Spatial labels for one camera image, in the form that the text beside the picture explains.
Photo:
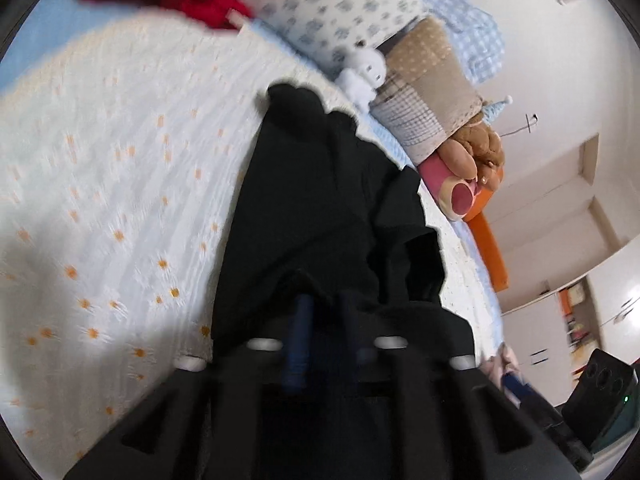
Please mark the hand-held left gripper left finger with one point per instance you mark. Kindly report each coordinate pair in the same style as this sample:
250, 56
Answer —
300, 330

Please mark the white daisy blanket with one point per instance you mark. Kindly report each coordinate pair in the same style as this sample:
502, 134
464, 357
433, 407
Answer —
125, 160

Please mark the white wardrobe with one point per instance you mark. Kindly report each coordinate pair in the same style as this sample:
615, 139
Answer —
610, 285

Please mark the blue party hat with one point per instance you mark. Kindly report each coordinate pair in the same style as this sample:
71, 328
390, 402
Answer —
495, 110

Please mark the brown plush bear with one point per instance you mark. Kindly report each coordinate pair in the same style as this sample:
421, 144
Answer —
480, 145

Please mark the white plush toy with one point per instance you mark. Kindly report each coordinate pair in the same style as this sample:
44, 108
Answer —
365, 67

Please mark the white wall socket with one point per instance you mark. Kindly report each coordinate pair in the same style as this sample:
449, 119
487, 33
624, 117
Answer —
531, 121

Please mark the pink folded garment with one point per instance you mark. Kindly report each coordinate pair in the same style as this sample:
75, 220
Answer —
502, 357

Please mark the orange storage box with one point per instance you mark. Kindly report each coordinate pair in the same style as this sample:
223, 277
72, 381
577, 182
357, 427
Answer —
566, 304

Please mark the white floral pillow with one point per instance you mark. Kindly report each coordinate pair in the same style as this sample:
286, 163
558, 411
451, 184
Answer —
340, 5

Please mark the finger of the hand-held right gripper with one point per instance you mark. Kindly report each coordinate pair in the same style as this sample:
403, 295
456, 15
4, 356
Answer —
517, 390

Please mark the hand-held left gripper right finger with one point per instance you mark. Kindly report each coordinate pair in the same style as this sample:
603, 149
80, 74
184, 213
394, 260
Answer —
352, 320

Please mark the beige patchwork pillow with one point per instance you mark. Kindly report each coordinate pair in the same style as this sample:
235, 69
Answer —
430, 85

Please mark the pink plush bear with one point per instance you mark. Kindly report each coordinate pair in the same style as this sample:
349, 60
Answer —
450, 190

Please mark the blue checked duvet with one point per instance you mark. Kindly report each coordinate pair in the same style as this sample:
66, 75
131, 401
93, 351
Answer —
470, 35

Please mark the black jacket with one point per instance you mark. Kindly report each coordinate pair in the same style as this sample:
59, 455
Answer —
325, 200

